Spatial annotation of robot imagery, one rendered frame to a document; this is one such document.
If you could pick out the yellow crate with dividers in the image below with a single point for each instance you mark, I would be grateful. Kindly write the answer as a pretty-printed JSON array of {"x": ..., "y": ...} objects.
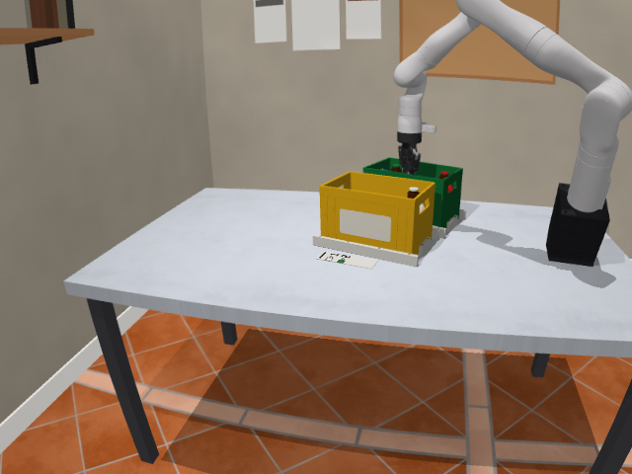
[{"x": 386, "y": 220}]

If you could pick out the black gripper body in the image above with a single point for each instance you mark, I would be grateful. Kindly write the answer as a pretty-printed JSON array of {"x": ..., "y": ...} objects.
[{"x": 411, "y": 140}]

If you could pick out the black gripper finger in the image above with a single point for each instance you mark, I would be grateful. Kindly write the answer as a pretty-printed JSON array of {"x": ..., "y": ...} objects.
[
  {"x": 415, "y": 161},
  {"x": 402, "y": 159}
]

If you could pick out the white paper pick list strip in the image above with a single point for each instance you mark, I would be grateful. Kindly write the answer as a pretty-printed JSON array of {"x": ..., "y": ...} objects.
[{"x": 347, "y": 260}]

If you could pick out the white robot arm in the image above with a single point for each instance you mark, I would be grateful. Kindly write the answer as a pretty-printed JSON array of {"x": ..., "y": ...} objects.
[{"x": 609, "y": 100}]

